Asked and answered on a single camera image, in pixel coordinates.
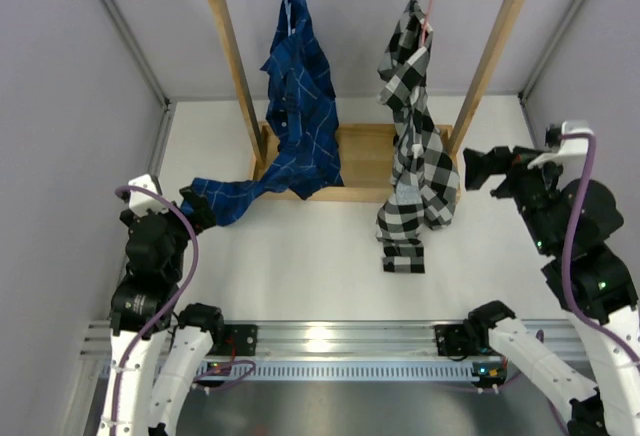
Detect light blue hanger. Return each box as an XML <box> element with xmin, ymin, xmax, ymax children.
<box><xmin>283</xmin><ymin>0</ymin><xmax>294</xmax><ymax>37</ymax></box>

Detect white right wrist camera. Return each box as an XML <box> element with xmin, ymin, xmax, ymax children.
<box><xmin>527</xmin><ymin>120</ymin><xmax>594</xmax><ymax>169</ymax></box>

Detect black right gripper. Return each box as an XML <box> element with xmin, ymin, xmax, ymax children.
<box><xmin>463</xmin><ymin>146</ymin><xmax>569</xmax><ymax>255</ymax></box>

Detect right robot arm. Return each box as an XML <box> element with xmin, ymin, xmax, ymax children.
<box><xmin>463</xmin><ymin>147</ymin><xmax>639</xmax><ymax>435</ymax></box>

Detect pink wire hanger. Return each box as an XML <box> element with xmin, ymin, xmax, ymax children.
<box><xmin>421</xmin><ymin>0</ymin><xmax>434</xmax><ymax>46</ymax></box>

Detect slotted cable duct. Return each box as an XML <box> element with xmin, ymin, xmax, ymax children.
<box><xmin>195</xmin><ymin>359</ymin><xmax>504</xmax><ymax>382</ymax></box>

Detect aluminium frame post left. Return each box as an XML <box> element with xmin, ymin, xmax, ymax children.
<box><xmin>99</xmin><ymin>0</ymin><xmax>175</xmax><ymax>176</ymax></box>

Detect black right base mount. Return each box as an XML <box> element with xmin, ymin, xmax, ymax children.
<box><xmin>434</xmin><ymin>323</ymin><xmax>495</xmax><ymax>361</ymax></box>

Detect aluminium frame post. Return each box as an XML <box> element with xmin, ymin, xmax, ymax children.
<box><xmin>99</xmin><ymin>0</ymin><xmax>175</xmax><ymax>176</ymax></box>
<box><xmin>518</xmin><ymin>0</ymin><xmax>587</xmax><ymax>106</ymax></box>

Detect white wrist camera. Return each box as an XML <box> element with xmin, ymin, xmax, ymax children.
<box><xmin>527</xmin><ymin>120</ymin><xmax>594</xmax><ymax>169</ymax></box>
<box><xmin>127</xmin><ymin>174</ymin><xmax>169</xmax><ymax>217</ymax></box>

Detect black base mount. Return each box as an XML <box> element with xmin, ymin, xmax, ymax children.
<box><xmin>218</xmin><ymin>324</ymin><xmax>258</xmax><ymax>357</ymax></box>
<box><xmin>434</xmin><ymin>323</ymin><xmax>495</xmax><ymax>361</ymax></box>

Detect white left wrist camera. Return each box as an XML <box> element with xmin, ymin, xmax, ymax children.
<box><xmin>127</xmin><ymin>174</ymin><xmax>169</xmax><ymax>217</ymax></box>

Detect aluminium frame post right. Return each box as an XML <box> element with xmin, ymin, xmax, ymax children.
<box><xmin>518</xmin><ymin>0</ymin><xmax>587</xmax><ymax>106</ymax></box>

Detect blue plaid shirt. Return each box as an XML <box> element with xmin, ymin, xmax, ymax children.
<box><xmin>191</xmin><ymin>0</ymin><xmax>343</xmax><ymax>226</ymax></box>

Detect aluminium mounting rail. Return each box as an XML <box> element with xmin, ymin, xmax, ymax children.
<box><xmin>80</xmin><ymin>320</ymin><xmax>587</xmax><ymax>361</ymax></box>

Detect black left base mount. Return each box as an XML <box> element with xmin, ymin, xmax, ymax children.
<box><xmin>218</xmin><ymin>324</ymin><xmax>258</xmax><ymax>357</ymax></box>

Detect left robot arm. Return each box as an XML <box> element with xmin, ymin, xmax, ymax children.
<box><xmin>97</xmin><ymin>175</ymin><xmax>226</xmax><ymax>435</ymax></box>

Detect black white checkered shirt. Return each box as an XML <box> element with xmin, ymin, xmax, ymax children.
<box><xmin>376</xmin><ymin>0</ymin><xmax>460</xmax><ymax>274</ymax></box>

